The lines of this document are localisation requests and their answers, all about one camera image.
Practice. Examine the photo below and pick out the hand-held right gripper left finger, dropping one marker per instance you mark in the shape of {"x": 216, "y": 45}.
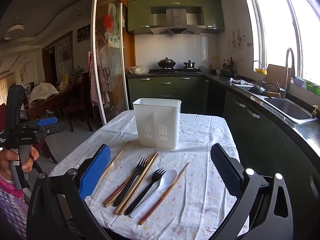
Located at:
{"x": 96, "y": 170}

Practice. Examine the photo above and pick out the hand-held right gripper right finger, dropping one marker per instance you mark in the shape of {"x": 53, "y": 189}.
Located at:
{"x": 226, "y": 172}

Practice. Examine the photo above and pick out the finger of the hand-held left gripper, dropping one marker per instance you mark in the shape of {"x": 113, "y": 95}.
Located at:
{"x": 47, "y": 122}
{"x": 56, "y": 129}

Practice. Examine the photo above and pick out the clear plastic spoon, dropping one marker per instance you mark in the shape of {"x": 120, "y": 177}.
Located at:
{"x": 115, "y": 165}

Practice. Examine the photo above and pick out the black plastic fork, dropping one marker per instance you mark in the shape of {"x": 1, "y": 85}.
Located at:
{"x": 136, "y": 173}
{"x": 150, "y": 187}

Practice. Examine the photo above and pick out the white plastic spoon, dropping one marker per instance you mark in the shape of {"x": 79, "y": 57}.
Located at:
{"x": 170, "y": 176}

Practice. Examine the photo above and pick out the white plastic utensil holder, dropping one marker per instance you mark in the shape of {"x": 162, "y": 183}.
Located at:
{"x": 156, "y": 115}

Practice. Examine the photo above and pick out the person's left forearm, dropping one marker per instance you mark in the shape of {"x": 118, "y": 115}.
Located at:
{"x": 12, "y": 205}

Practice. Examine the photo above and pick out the person's left hand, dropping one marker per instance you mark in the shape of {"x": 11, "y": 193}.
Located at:
{"x": 27, "y": 163}

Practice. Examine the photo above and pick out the wooden dining table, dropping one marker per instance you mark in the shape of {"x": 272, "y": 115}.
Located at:
{"x": 55, "y": 100}

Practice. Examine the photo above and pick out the white lace food cover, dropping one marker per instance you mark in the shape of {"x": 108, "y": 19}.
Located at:
{"x": 43, "y": 92}

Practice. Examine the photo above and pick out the white floral tablecloth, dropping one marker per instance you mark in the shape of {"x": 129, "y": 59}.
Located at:
{"x": 200, "y": 142}

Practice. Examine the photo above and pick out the dark wooden chair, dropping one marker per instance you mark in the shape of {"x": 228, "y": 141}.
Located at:
{"x": 82, "y": 92}

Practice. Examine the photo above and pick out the red checked apron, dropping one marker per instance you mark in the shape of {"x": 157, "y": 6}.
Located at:
{"x": 96, "y": 85}

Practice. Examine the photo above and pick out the sliding glass door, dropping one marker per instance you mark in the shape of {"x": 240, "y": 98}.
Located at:
{"x": 110, "y": 80}

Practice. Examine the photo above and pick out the ceiling lamp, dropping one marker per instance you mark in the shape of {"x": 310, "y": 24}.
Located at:
{"x": 13, "y": 30}

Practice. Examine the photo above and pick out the steel sink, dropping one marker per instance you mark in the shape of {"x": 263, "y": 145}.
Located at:
{"x": 287, "y": 110}

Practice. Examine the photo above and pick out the black pan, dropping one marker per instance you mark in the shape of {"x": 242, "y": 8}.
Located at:
{"x": 257, "y": 90}

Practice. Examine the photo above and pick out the dark stone countertop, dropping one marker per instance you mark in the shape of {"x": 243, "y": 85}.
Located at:
{"x": 307, "y": 132}

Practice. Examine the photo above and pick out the white rag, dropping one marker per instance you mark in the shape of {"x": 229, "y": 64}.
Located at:
{"x": 237, "y": 81}

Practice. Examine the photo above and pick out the green dish tray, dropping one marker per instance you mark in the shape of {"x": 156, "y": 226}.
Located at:
{"x": 227, "y": 73}

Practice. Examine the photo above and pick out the small chrome tap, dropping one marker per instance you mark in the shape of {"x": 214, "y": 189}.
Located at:
{"x": 261, "y": 78}

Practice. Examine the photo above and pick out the white plastic bag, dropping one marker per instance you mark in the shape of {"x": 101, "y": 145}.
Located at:
{"x": 138, "y": 70}

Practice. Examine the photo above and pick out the row of condiment bottles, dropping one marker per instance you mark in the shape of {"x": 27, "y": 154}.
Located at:
{"x": 228, "y": 66}

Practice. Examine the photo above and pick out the yellow sponge holder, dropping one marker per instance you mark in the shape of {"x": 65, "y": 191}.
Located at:
{"x": 261, "y": 71}

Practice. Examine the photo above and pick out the brown cardboard sheet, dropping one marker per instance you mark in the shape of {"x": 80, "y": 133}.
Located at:
{"x": 275, "y": 75}

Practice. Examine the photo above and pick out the gas stove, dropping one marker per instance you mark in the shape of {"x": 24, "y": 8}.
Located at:
{"x": 175, "y": 71}

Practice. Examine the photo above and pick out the black wok with lid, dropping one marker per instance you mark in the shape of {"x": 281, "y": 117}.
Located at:
{"x": 166, "y": 63}

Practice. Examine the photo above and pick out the tall steel faucet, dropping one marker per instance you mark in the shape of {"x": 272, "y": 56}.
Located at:
{"x": 290, "y": 60}

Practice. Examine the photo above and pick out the steel range hood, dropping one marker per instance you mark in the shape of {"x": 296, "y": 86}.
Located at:
{"x": 176, "y": 17}

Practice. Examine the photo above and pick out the wall calendar poster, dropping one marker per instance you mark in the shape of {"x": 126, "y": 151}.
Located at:
{"x": 63, "y": 57}

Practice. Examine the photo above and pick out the dark wall picture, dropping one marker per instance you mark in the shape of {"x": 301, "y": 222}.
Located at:
{"x": 83, "y": 33}

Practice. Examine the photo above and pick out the green wall cabinets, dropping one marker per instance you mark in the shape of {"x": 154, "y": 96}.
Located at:
{"x": 137, "y": 12}

